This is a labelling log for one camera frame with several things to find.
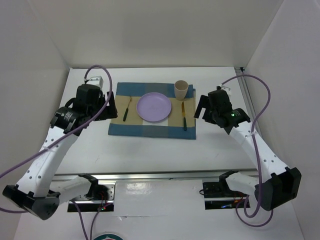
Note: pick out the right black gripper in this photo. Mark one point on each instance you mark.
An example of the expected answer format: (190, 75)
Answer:
(204, 102)

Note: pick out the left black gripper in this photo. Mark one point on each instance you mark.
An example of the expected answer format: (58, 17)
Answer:
(109, 111)

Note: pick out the gold fork green handle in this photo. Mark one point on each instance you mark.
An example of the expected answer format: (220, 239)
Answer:
(127, 110)

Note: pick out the gold knife green handle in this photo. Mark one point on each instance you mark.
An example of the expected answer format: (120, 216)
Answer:
(184, 116)

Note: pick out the blue tan checked placemat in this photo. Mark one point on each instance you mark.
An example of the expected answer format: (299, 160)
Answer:
(135, 126)

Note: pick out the beige paper cup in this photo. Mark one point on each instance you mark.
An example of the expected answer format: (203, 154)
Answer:
(180, 89)

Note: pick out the purple plate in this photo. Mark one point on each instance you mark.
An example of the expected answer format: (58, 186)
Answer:
(153, 107)

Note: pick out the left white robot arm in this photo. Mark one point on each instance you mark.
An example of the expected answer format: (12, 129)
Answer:
(33, 192)

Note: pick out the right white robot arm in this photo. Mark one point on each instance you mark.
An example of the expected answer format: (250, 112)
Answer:
(276, 183)

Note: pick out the green round sticker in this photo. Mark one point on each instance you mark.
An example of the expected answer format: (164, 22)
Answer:
(108, 236)

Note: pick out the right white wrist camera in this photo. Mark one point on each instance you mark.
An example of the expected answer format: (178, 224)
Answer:
(226, 89)

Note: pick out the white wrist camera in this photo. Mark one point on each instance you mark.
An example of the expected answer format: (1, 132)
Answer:
(96, 81)
(226, 89)

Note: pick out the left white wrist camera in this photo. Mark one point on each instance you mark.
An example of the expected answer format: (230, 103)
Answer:
(96, 81)

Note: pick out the aluminium right side rail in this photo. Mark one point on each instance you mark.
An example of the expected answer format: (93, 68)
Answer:
(242, 80)

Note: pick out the aluminium rail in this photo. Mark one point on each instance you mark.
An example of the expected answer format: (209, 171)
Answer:
(242, 80)
(168, 175)

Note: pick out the aluminium front rail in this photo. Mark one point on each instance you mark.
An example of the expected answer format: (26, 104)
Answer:
(168, 175)

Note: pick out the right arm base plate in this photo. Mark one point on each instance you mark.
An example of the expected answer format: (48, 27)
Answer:
(216, 199)

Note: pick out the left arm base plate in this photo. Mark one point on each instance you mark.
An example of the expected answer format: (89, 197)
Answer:
(91, 200)

